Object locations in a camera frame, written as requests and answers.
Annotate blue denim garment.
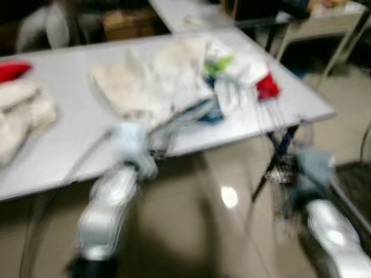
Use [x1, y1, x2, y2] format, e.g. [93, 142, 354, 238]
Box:
[174, 96, 225, 125]

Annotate dark brown floor mat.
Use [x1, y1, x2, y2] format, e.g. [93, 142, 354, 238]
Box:
[332, 161, 371, 232]

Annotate beige desk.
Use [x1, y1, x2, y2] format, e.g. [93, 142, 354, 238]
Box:
[277, 3, 371, 87]

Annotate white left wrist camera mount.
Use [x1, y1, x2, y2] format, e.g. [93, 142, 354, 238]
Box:
[110, 120, 158, 179]

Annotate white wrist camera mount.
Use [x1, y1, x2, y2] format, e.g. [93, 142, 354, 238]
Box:
[297, 148, 337, 195]
[110, 120, 158, 179]

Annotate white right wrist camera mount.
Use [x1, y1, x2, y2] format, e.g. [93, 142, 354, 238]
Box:
[297, 148, 337, 195]

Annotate white jeans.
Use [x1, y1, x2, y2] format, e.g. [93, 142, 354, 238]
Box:
[0, 80, 59, 167]

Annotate red jacket white striped trim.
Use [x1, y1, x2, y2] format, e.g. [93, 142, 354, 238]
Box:
[0, 60, 34, 85]

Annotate small red cloth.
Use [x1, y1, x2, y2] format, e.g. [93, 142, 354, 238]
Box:
[255, 72, 282, 102]

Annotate brown cardboard box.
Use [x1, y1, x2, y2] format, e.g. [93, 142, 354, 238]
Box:
[103, 9, 160, 40]

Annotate white and green garment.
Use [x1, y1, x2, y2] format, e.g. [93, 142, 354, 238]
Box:
[203, 38, 272, 119]

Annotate beige trousers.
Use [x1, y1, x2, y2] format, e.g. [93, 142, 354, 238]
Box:
[90, 38, 216, 129]

